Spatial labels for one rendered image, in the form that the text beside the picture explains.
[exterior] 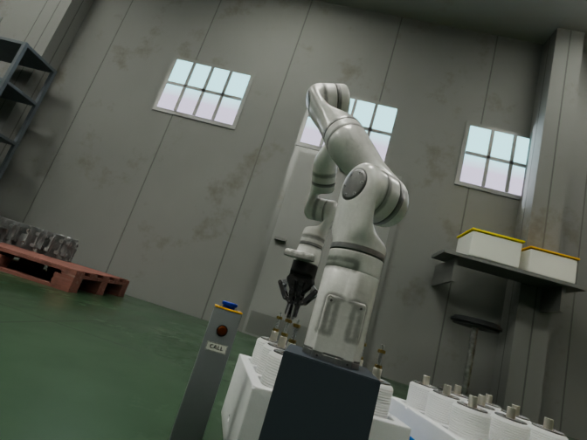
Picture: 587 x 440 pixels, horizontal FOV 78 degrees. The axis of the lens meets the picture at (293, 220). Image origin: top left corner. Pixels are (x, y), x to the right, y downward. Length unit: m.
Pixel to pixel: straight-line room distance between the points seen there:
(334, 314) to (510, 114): 4.64
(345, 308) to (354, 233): 0.12
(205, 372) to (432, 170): 3.82
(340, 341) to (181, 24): 5.34
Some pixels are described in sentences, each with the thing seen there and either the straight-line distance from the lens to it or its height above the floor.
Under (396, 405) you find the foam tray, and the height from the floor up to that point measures 0.16.
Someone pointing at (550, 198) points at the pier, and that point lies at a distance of 4.50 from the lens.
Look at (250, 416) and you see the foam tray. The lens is 0.88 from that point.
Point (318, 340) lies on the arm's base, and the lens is 0.57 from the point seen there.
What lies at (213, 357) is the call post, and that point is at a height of 0.20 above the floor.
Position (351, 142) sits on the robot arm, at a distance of 0.76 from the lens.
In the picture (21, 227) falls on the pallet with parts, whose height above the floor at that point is 0.36.
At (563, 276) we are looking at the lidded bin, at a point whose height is 1.30.
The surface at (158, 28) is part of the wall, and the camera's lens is 5.75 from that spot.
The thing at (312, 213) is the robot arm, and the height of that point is 0.64.
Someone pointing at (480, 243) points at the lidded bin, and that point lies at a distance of 3.64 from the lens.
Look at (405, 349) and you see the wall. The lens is 4.01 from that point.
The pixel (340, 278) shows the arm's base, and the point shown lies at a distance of 0.57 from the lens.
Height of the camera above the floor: 0.36
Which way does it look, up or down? 14 degrees up
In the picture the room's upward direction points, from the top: 17 degrees clockwise
